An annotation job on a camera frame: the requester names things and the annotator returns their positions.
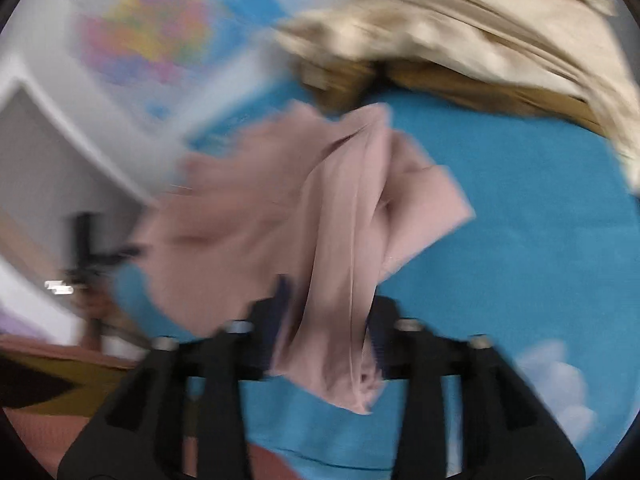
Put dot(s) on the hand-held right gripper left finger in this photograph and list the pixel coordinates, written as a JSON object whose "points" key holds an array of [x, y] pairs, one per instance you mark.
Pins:
{"points": [[272, 310]]}

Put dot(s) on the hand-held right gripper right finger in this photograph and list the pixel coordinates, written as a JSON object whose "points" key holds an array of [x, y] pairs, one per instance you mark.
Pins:
{"points": [[380, 330]]}

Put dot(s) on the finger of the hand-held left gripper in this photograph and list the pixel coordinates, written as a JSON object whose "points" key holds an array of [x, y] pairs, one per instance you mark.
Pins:
{"points": [[117, 255]]}

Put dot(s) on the pink collared shirt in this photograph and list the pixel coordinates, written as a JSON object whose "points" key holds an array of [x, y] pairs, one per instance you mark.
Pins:
{"points": [[320, 220]]}

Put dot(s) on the beige clothes pile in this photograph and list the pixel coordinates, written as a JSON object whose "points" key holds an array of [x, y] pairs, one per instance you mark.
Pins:
{"points": [[480, 25]]}

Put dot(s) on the yellow and black clothing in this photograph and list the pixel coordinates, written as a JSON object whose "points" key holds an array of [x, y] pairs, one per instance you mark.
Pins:
{"points": [[55, 380]]}

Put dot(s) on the blue floral bed sheet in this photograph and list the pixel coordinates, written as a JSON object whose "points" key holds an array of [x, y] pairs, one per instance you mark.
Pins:
{"points": [[525, 260]]}

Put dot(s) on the tan brown garment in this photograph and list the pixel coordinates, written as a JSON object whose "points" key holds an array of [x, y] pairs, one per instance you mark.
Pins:
{"points": [[450, 87]]}

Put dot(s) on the colourful wall map poster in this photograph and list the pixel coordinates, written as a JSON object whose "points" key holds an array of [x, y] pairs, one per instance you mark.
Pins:
{"points": [[160, 35]]}

